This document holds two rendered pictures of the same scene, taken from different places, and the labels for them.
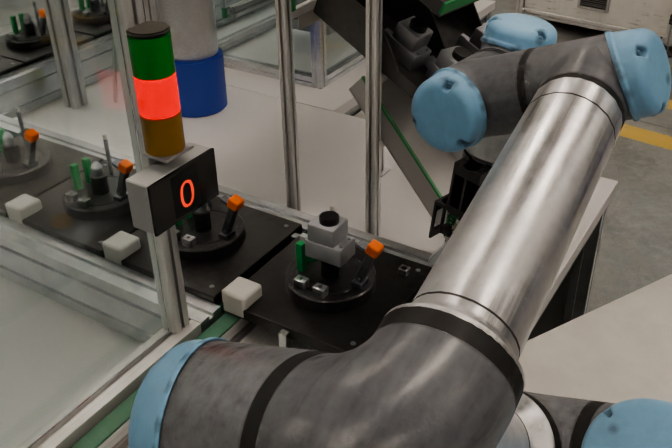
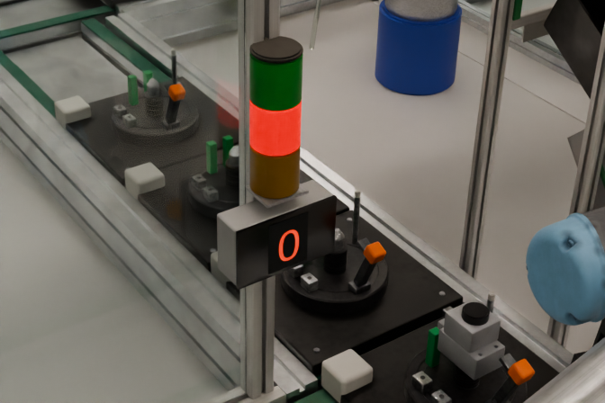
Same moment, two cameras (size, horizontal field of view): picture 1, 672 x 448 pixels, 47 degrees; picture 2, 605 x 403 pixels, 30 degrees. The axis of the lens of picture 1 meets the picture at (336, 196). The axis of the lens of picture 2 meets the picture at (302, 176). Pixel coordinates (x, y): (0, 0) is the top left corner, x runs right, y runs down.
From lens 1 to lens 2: 0.25 m
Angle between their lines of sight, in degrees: 18
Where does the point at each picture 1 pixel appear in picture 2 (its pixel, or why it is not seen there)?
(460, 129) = (572, 301)
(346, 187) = not seen: hidden behind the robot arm
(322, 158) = (548, 197)
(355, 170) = not seen: hidden behind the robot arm
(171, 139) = (279, 181)
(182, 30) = not seen: outside the picture
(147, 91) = (259, 120)
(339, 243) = (481, 348)
